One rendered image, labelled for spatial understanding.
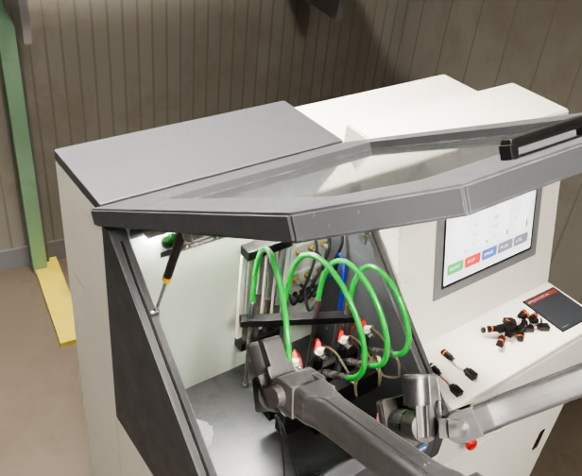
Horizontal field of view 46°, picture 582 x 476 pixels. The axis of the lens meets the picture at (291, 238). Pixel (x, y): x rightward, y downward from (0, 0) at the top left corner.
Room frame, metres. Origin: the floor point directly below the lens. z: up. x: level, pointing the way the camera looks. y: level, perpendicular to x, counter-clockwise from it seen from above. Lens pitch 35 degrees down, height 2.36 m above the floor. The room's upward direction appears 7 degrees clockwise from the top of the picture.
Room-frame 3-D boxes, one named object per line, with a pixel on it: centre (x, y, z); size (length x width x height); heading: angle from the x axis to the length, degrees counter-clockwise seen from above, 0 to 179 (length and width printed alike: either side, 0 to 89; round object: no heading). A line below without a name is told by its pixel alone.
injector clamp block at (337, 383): (1.31, -0.14, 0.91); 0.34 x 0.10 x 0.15; 130
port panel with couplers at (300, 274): (1.59, -0.06, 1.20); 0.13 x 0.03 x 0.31; 130
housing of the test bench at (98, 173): (1.81, -0.02, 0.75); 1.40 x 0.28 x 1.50; 130
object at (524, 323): (1.59, -0.71, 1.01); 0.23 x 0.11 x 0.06; 130
